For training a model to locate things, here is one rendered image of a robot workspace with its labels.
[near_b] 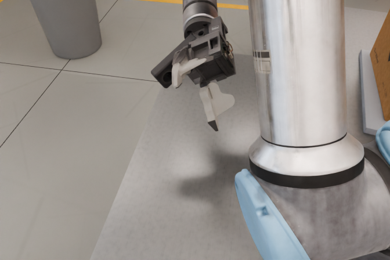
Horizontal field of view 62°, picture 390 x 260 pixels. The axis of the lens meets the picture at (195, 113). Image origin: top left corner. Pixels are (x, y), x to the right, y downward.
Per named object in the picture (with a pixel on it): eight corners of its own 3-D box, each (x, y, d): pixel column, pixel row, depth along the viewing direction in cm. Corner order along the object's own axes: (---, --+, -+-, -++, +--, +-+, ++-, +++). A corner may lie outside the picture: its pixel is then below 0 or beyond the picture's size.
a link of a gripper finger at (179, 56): (176, 54, 54) (190, 44, 62) (168, 57, 54) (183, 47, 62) (187, 79, 55) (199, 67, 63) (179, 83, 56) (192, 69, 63)
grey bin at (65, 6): (93, 65, 240) (70, -19, 196) (35, 58, 246) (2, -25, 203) (115, 33, 272) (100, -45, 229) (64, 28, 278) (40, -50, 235)
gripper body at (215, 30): (220, 51, 55) (215, 7, 62) (176, 69, 59) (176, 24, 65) (237, 78, 61) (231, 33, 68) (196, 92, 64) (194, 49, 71)
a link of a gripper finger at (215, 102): (239, 124, 60) (224, 76, 60) (210, 133, 62) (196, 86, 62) (244, 122, 63) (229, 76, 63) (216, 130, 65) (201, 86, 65)
